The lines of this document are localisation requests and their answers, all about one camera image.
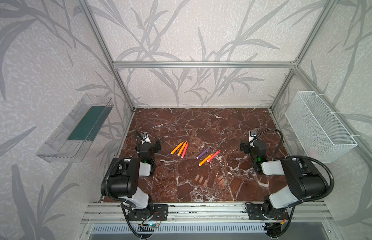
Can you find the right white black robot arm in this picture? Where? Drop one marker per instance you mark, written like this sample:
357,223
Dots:
307,179

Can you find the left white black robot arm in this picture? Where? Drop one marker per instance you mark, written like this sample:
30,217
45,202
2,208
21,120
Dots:
122,177

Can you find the aluminium frame rail front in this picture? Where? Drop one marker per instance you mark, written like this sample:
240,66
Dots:
204,212

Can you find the clear plastic wall bin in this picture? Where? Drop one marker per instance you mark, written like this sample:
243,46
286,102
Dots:
72,139

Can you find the pink marker left group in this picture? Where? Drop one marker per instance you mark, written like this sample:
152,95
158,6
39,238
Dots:
184,150

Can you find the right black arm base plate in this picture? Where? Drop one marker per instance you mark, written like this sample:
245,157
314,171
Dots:
265,212

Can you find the purple marker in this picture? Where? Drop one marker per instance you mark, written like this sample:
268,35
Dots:
203,153

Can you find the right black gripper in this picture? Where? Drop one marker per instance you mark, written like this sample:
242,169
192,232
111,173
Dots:
252,147

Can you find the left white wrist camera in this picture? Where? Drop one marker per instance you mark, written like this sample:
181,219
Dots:
145,138

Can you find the orange marker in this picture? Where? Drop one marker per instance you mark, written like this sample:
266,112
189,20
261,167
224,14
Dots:
176,148
182,148
204,160

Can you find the white wire mesh basket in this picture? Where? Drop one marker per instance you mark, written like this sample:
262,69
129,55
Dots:
318,129

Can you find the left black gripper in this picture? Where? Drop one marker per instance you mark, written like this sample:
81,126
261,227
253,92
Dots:
147,147

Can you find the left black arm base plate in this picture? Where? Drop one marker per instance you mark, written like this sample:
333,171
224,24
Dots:
156,212

